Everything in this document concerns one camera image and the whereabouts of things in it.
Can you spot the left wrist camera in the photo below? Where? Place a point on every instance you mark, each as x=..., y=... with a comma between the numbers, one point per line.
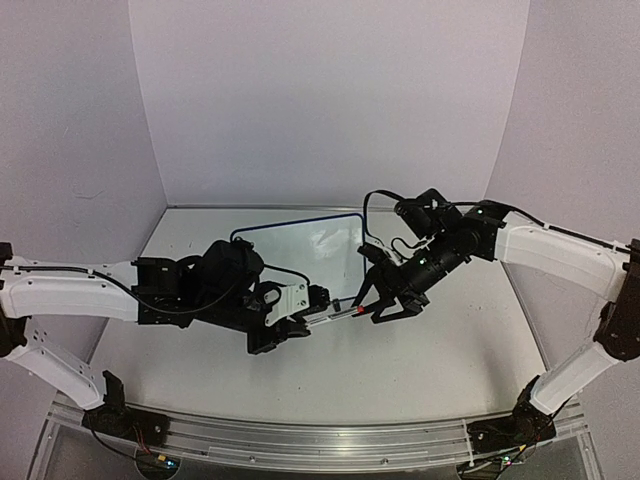
x=294, y=302

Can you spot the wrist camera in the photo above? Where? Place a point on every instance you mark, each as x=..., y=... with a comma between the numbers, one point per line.
x=294, y=302
x=380, y=257

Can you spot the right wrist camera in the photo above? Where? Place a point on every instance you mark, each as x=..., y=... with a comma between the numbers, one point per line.
x=380, y=257

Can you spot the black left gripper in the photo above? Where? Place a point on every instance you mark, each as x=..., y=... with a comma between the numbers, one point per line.
x=284, y=329

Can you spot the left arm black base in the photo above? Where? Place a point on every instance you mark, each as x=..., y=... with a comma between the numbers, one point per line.
x=116, y=419

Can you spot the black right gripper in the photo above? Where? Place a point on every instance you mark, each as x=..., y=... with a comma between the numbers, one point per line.
x=392, y=288

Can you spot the aluminium front rail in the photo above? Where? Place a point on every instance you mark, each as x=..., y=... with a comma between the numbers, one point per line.
x=189, y=446

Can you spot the white marker pen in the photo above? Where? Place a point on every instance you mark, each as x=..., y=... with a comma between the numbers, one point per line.
x=344, y=314

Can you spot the blue-framed whiteboard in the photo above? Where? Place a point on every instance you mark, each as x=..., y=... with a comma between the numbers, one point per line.
x=325, y=249

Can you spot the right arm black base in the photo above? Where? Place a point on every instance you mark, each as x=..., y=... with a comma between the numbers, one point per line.
x=515, y=425

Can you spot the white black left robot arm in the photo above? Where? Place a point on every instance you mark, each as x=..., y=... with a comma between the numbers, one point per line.
x=222, y=286

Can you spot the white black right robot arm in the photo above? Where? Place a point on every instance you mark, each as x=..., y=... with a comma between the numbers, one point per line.
x=395, y=287

